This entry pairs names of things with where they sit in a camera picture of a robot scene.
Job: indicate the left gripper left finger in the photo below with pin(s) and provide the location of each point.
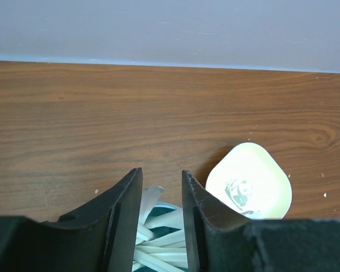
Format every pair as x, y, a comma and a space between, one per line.
97, 236

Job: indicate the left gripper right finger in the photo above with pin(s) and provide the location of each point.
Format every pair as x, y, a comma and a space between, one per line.
220, 239

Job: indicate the white wrapped straws bundle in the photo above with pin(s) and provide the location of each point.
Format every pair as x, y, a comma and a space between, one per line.
158, 249

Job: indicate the cream square bowl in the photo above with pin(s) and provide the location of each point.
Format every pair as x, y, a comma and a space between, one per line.
251, 182

